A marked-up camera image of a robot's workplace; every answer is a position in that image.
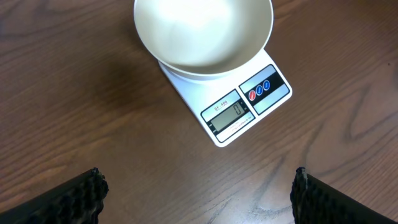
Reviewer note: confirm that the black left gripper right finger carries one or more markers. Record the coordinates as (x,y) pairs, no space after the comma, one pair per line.
(315,202)

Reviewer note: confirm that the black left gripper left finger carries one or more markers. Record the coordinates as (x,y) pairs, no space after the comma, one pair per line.
(79,200)

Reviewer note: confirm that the white digital kitchen scale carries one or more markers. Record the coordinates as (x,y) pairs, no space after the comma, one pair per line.
(228,106)

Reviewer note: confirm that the cream round bowl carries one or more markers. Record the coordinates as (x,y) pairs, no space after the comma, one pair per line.
(203,39)

